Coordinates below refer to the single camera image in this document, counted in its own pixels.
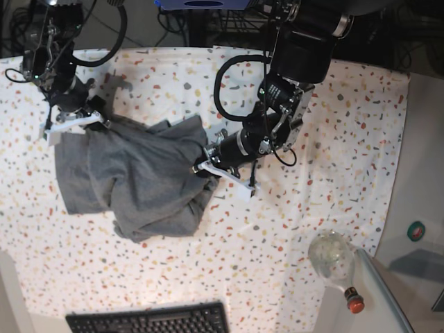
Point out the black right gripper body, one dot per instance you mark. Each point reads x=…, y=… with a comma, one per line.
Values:
x=76, y=103

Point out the grey t-shirt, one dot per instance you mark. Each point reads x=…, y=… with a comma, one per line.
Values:
x=140, y=174

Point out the green tape roll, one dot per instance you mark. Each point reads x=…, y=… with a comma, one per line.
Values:
x=416, y=231

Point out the terrazzo patterned tablecloth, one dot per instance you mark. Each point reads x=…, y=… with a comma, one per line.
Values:
x=250, y=255

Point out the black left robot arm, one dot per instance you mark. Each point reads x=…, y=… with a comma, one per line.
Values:
x=307, y=32

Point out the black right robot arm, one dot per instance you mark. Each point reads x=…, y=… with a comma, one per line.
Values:
x=48, y=64

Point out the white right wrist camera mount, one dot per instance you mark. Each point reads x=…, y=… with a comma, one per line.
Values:
x=53, y=134

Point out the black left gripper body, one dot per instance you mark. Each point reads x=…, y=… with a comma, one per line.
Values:
x=233, y=151

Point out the blue box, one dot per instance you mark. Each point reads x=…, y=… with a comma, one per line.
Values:
x=205, y=4

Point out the black computer keyboard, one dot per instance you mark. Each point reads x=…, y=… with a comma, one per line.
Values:
x=206, y=317

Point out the clear bottle with orange cap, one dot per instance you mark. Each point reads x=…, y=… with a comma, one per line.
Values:
x=334, y=262

